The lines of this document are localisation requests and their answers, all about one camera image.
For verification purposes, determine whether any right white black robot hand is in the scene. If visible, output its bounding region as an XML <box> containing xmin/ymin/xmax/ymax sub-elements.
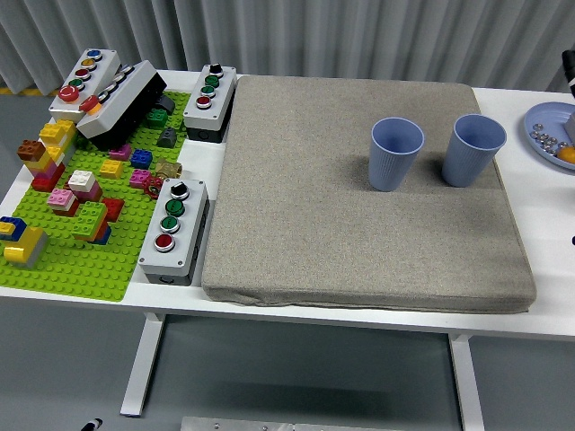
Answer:
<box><xmin>561</xmin><ymin>48</ymin><xmax>575</xmax><ymax>98</ymax></box>

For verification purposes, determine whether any blue ribbed plastic cup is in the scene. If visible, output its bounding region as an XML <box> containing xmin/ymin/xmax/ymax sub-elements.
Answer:
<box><xmin>441</xmin><ymin>113</ymin><xmax>508</xmax><ymax>189</ymax></box>
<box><xmin>367</xmin><ymin>117</ymin><xmax>426</xmax><ymax>193</ymax></box>

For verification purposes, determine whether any blue plate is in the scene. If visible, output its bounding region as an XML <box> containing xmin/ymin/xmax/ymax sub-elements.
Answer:
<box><xmin>524</xmin><ymin>101</ymin><xmax>575</xmax><ymax>171</ymax></box>

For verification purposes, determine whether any white table leg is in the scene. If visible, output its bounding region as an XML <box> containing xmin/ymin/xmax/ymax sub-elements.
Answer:
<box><xmin>119</xmin><ymin>312</ymin><xmax>166</xmax><ymax>418</ymax></box>
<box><xmin>447</xmin><ymin>332</ymin><xmax>485</xmax><ymax>431</ymax></box>

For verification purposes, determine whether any green lego baseplate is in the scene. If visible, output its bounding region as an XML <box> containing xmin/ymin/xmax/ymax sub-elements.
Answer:
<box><xmin>0</xmin><ymin>91</ymin><xmax>192</xmax><ymax>303</ymax></box>

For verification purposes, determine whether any large yellow lego brick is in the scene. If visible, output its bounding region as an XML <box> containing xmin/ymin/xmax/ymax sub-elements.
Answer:
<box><xmin>3</xmin><ymin>226</ymin><xmax>46</xmax><ymax>264</ymax></box>

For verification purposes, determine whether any green lego brick stack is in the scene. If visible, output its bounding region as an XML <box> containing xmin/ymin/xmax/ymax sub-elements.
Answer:
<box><xmin>73</xmin><ymin>201</ymin><xmax>108</xmax><ymax>240</ymax></box>

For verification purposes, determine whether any red lego brick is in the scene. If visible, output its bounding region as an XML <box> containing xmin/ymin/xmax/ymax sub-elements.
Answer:
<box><xmin>31</xmin><ymin>172</ymin><xmax>66</xmax><ymax>193</ymax></box>
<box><xmin>102</xmin><ymin>197</ymin><xmax>126</xmax><ymax>222</ymax></box>

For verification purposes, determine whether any light pink lego brick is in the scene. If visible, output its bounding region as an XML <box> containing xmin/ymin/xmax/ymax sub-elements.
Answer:
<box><xmin>47</xmin><ymin>188</ymin><xmax>76</xmax><ymax>211</ymax></box>

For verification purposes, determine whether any grey four-button control box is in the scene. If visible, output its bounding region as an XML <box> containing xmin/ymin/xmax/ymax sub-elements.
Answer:
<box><xmin>137</xmin><ymin>178</ymin><xmax>211</xmax><ymax>287</ymax></box>
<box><xmin>182</xmin><ymin>64</ymin><xmax>238</xmax><ymax>145</ymax></box>

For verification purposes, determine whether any white lego brick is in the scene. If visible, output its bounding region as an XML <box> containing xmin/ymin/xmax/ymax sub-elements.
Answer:
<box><xmin>67</xmin><ymin>170</ymin><xmax>98</xmax><ymax>189</ymax></box>

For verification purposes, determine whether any brown lego brick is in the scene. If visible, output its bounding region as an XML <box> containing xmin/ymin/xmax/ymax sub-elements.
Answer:
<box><xmin>17</xmin><ymin>139</ymin><xmax>46</xmax><ymax>162</ymax></box>

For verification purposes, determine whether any grey-brown fabric mat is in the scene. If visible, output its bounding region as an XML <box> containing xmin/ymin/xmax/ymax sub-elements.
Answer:
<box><xmin>200</xmin><ymin>75</ymin><xmax>538</xmax><ymax>314</ymax></box>

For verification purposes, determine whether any grey pleated curtain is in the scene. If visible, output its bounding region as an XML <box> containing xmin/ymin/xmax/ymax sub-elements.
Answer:
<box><xmin>0</xmin><ymin>0</ymin><xmax>575</xmax><ymax>98</ymax></box>

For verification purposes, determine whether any tilted grey black button box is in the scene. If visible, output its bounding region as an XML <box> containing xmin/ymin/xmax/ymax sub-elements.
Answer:
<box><xmin>75</xmin><ymin>60</ymin><xmax>168</xmax><ymax>152</ymax></box>

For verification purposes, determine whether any grey five-button control box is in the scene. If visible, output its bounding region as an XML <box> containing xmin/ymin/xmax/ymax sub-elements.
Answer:
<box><xmin>48</xmin><ymin>48</ymin><xmax>122</xmax><ymax>123</ymax></box>

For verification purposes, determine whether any brass valve red handle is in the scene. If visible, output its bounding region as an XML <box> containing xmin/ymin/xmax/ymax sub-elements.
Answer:
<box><xmin>143</xmin><ymin>158</ymin><xmax>184</xmax><ymax>199</ymax></box>

